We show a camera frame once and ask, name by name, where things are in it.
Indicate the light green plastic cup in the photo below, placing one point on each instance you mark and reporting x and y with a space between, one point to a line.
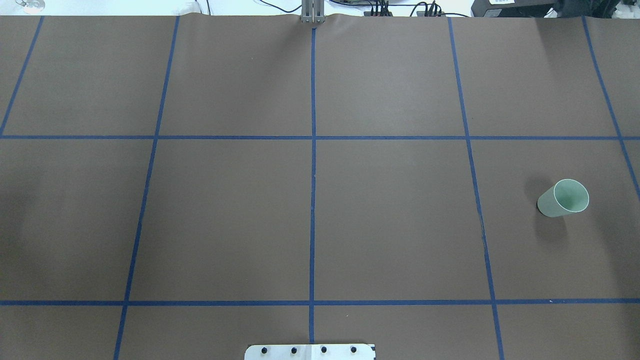
565 197

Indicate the black small computer box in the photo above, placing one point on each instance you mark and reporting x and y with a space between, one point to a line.
511 8

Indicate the aluminium frame post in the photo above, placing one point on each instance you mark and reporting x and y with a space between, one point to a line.
313 11

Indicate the brown paper table mat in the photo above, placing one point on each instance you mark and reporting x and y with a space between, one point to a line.
184 187

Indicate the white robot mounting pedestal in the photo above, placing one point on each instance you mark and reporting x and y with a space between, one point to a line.
328 351

